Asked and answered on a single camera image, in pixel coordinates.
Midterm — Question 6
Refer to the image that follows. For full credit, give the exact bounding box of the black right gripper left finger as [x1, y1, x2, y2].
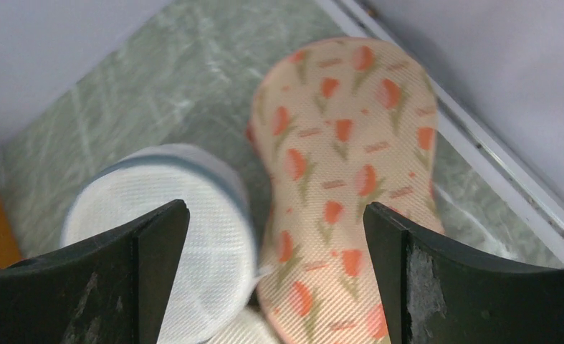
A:
[0, 200, 190, 343]

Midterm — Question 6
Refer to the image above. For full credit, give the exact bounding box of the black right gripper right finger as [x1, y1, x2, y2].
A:
[363, 202, 564, 343]

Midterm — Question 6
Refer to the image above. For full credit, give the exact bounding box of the floral peach laundry bag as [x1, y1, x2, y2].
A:
[247, 37, 444, 343]

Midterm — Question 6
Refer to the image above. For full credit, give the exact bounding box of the white round mesh laundry bag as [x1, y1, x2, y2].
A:
[60, 143, 276, 343]

